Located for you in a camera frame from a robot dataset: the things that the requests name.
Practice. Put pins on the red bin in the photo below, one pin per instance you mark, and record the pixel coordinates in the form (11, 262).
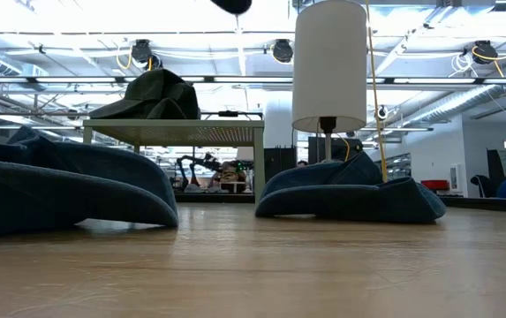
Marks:
(434, 184)

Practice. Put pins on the black background robot arm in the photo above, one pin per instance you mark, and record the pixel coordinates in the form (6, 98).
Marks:
(191, 163)

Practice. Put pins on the pale green perforated shelf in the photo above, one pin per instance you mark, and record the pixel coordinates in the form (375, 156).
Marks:
(173, 132)

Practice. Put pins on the silver ventilation duct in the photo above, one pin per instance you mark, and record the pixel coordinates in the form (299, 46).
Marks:
(455, 103)

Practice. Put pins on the olive green cap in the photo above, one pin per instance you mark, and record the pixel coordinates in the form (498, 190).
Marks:
(155, 95)

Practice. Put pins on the white shade table lamp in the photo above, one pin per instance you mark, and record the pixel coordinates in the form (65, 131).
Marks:
(330, 66)

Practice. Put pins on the black cabinet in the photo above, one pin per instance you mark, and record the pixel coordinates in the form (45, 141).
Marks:
(279, 163)

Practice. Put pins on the black overhead camera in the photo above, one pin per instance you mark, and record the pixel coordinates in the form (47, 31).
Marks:
(231, 4)

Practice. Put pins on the blue denim cap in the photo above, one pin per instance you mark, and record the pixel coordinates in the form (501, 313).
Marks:
(58, 190)
(345, 199)

